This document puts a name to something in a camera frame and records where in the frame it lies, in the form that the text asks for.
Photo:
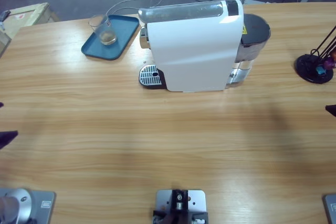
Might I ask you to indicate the clear glass cup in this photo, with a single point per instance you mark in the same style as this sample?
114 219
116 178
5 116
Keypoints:
105 33

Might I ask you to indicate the silver coffee machine lever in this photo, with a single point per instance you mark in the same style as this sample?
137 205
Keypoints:
178 11

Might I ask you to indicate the teal coffee capsule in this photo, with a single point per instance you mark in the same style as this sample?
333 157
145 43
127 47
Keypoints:
320 70

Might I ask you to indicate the purple coffee capsule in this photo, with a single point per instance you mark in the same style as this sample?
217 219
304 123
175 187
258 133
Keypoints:
329 64

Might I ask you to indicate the orange coffee capsule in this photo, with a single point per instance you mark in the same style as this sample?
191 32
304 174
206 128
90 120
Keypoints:
334 54

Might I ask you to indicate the white capsule coffee machine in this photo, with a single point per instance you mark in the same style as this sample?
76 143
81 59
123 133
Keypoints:
194 53

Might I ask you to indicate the black capsule stand with rods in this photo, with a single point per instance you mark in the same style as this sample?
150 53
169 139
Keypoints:
305 64

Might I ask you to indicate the wooden crate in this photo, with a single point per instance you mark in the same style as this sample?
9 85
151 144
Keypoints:
34 14

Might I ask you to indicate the teal plastic tray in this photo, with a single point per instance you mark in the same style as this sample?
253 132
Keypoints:
123 35

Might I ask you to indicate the black drip tray silver grid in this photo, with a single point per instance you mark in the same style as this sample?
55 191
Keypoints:
149 75

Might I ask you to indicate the arm grey base plate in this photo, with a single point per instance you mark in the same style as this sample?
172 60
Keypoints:
330 208
42 203

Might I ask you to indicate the grey camera mount plate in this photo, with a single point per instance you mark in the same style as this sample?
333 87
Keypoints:
198 197

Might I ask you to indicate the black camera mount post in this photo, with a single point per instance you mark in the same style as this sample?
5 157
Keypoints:
179 200

